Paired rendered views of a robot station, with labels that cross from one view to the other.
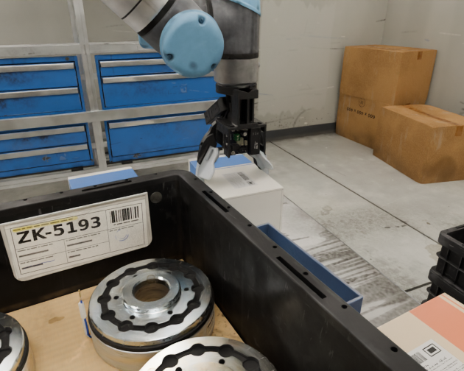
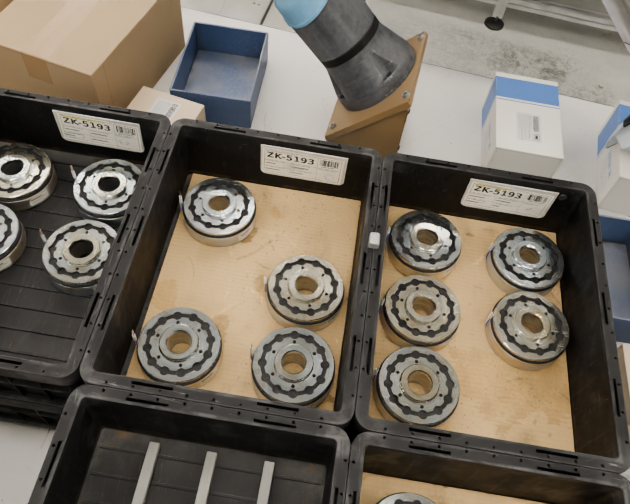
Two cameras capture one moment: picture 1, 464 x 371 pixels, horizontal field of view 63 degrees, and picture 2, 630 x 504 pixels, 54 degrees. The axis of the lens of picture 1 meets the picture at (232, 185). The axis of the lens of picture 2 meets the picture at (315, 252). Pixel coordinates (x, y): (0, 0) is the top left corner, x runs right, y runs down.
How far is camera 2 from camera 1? 0.61 m
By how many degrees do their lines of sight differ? 39
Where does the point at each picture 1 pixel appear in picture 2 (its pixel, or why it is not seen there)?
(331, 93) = not seen: outside the picture
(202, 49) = not seen: outside the picture
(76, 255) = (497, 205)
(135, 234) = (536, 209)
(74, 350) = (475, 259)
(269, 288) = (590, 300)
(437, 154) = not seen: outside the picture
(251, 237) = (598, 272)
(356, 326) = (609, 342)
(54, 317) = (469, 232)
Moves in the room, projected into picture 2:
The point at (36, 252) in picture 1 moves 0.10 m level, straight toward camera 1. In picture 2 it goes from (478, 196) to (482, 254)
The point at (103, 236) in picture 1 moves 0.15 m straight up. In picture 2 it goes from (517, 203) to (559, 130)
